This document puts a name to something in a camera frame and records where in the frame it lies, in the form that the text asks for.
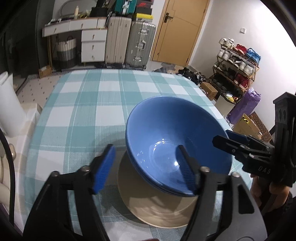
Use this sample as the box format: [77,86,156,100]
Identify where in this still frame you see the red black shoe box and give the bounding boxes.
[136,0,153,9]

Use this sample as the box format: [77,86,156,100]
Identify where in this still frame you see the beige suitcase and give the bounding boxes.
[105,16,132,68]

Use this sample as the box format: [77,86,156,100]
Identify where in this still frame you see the purple bag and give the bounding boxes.
[226,87,261,125]

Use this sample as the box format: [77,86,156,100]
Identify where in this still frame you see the grey white woven basket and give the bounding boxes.
[56,36,77,69]

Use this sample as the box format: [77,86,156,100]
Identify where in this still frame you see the white drawer cabinet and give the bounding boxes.
[81,29,108,63]

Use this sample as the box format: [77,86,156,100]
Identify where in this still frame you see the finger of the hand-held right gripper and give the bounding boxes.
[225,129,271,146]
[212,135,255,161]

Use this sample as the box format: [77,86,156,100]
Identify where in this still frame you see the dark grey refrigerator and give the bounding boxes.
[5,0,55,78]

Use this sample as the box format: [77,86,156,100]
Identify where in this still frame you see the black cable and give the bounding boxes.
[0,127,17,232]

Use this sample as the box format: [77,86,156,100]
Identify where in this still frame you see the black printed bag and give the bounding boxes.
[96,0,114,9]

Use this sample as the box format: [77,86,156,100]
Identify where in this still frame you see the loose scattered shoes group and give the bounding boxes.
[154,65,209,87]

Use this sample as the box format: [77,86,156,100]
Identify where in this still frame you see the blue bowl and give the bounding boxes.
[127,151,200,197]
[126,144,199,195]
[125,96,233,193]

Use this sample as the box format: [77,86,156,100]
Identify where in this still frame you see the white desk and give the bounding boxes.
[42,16,108,70]

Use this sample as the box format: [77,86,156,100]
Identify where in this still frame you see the cat print cardboard box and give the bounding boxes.
[232,111,273,143]

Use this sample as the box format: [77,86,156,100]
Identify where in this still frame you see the yellow white shoe box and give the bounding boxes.
[133,13,154,21]

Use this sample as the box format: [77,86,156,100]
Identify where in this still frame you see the silver suitcase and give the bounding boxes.
[125,20,157,70]

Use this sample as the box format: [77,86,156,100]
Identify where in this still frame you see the teal suitcase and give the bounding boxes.
[113,0,137,15]

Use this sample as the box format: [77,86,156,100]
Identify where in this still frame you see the wooden door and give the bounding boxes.
[150,0,211,68]

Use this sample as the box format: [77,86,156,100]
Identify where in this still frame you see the small brown cardboard box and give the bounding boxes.
[200,81,219,101]
[38,65,52,78]

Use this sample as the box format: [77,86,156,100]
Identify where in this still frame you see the wooden shoe rack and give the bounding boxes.
[211,45,260,100]

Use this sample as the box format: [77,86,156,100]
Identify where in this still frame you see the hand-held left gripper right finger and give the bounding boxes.
[176,145,268,241]

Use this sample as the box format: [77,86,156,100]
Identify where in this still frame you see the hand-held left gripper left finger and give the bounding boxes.
[23,145,116,241]

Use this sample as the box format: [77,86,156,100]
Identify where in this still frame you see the person's right hand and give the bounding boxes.
[251,174,293,212]

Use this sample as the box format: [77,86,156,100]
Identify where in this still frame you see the oval grey-framed mirror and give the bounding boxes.
[60,0,97,18]

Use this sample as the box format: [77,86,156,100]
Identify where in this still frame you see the rows of assorted sneakers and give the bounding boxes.
[214,38,261,93]

